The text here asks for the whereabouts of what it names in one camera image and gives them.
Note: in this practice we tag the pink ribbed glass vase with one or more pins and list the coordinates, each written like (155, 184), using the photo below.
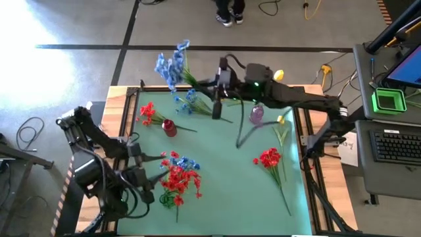
(256, 115)

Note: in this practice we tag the red flower bunch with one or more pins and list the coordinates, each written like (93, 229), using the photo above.
(148, 110)
(177, 179)
(269, 158)

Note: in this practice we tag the green table mat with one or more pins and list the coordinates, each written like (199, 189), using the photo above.
(230, 197)

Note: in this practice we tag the black keyboard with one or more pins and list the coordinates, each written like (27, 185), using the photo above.
(394, 148)

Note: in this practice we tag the person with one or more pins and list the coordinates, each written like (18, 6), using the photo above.
(223, 13)

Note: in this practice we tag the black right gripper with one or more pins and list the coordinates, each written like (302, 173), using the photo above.
(217, 110)

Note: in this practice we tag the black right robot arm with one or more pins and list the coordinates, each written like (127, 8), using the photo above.
(302, 98)

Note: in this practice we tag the white paper sheet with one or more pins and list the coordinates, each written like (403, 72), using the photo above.
(348, 151)

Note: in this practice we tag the yellow power plug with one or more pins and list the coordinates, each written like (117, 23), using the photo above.
(325, 69)

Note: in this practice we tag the black vertical pole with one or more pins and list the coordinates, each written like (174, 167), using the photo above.
(388, 31)

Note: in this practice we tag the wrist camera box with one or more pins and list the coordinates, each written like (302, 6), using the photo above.
(137, 176)
(223, 77)

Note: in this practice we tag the small blue flower bunch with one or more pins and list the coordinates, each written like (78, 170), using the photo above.
(190, 98)
(184, 163)

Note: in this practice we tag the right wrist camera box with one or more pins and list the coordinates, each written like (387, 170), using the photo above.
(223, 77)

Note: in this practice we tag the blue pen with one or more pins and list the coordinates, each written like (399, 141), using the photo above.
(372, 67)

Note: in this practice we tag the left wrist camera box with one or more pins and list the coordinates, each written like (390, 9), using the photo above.
(137, 176)

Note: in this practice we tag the green glass vase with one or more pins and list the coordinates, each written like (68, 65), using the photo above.
(166, 200)

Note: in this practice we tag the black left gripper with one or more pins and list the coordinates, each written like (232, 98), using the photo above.
(148, 197)

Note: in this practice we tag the grey desk with keyboard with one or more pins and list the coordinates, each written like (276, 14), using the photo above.
(388, 181)

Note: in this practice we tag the laptop with blue screen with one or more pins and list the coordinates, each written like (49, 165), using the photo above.
(408, 70)

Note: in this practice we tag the black aluminium table frame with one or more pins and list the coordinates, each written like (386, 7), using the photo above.
(315, 214)

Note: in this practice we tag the grey desk with pole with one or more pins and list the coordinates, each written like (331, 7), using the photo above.
(363, 82)

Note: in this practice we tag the black metal stand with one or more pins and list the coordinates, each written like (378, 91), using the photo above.
(26, 157)

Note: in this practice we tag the green plastic tray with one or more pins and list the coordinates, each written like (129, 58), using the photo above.
(375, 100)

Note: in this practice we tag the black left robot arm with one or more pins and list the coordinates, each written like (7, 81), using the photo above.
(95, 135)

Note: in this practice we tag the large-petal blue flower bunch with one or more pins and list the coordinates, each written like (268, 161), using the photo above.
(171, 69)

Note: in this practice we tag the red ribbed glass vase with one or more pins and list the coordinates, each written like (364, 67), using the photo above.
(169, 128)

